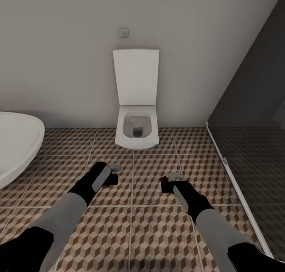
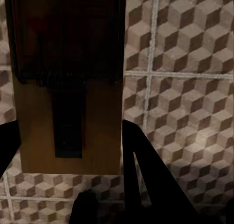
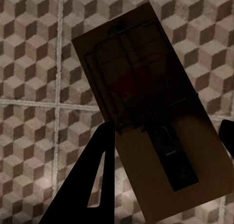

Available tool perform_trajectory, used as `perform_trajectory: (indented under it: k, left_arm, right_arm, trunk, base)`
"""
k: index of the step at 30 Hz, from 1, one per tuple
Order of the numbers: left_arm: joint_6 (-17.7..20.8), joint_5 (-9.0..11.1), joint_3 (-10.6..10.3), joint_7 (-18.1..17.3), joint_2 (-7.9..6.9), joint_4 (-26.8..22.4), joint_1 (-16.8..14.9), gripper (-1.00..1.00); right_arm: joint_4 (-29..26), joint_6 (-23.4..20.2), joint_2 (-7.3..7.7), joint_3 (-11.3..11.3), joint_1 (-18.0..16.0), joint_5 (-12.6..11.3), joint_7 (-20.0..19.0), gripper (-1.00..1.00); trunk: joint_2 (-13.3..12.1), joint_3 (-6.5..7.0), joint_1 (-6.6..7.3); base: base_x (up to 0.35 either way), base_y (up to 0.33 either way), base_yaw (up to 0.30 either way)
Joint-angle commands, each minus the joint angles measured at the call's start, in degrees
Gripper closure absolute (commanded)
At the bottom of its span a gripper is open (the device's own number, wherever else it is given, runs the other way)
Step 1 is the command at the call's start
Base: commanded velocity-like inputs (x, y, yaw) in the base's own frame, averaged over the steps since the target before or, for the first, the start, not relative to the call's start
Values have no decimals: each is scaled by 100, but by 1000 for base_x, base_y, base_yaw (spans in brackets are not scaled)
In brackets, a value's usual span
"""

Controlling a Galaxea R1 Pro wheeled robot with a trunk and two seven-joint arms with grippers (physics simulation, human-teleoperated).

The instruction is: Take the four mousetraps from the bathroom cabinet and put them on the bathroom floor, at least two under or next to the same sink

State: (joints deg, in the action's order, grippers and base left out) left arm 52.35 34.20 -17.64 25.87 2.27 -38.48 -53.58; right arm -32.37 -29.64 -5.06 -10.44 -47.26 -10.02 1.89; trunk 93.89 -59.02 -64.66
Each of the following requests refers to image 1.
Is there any mousetrap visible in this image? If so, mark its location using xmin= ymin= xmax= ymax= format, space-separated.
xmin=160 ymin=176 xmax=169 ymax=182

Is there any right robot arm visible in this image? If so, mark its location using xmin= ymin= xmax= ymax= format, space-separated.
xmin=161 ymin=172 xmax=285 ymax=272

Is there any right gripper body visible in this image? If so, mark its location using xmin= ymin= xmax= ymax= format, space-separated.
xmin=161 ymin=181 xmax=175 ymax=194

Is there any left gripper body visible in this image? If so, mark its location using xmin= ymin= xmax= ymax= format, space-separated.
xmin=102 ymin=174 xmax=118 ymax=187

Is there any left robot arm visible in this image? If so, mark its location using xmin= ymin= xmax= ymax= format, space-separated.
xmin=0 ymin=162 xmax=122 ymax=272

